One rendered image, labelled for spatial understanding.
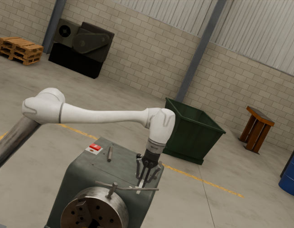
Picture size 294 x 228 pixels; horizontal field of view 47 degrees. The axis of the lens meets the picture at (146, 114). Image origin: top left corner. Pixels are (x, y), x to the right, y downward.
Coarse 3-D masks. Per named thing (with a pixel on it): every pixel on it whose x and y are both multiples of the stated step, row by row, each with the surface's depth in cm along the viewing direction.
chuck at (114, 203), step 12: (84, 192) 166; (96, 192) 164; (72, 204) 161; (96, 204) 159; (108, 204) 158; (120, 204) 165; (72, 216) 162; (96, 216) 160; (108, 216) 159; (120, 216) 159
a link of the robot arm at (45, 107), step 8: (40, 96) 156; (48, 96) 157; (24, 104) 151; (32, 104) 150; (40, 104) 150; (48, 104) 151; (56, 104) 152; (24, 112) 152; (32, 112) 151; (40, 112) 150; (48, 112) 150; (56, 112) 151; (40, 120) 153; (48, 120) 152; (56, 120) 152
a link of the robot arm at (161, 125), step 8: (160, 112) 157; (168, 112) 156; (152, 120) 161; (160, 120) 156; (168, 120) 156; (152, 128) 158; (160, 128) 156; (168, 128) 156; (152, 136) 158; (160, 136) 157; (168, 136) 158
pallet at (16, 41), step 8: (0, 40) 853; (8, 40) 858; (16, 40) 904; (24, 40) 950; (0, 48) 858; (8, 48) 855; (16, 48) 865; (24, 48) 856; (32, 48) 881; (40, 48) 964; (16, 56) 864; (24, 56) 860; (32, 56) 917; (24, 64) 869
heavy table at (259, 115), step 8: (256, 112) 998; (256, 120) 1024; (264, 120) 931; (248, 128) 1024; (256, 128) 943; (264, 128) 943; (248, 136) 1038; (256, 136) 948; (264, 136) 947; (248, 144) 956; (256, 144) 953; (256, 152) 956
